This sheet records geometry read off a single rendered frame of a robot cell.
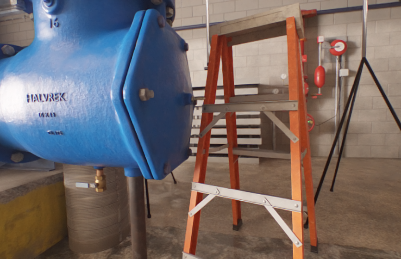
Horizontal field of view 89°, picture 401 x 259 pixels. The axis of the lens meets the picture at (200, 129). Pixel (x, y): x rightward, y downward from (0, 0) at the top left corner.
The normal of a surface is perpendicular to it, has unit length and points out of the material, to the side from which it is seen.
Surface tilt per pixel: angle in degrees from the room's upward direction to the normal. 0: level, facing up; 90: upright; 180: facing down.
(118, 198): 90
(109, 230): 90
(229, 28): 88
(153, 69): 85
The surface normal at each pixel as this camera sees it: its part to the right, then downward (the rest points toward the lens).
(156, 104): 0.86, 0.07
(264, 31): -0.51, 0.11
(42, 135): -0.19, 0.50
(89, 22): 0.26, 0.07
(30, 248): 0.97, 0.00
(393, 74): -0.22, 0.07
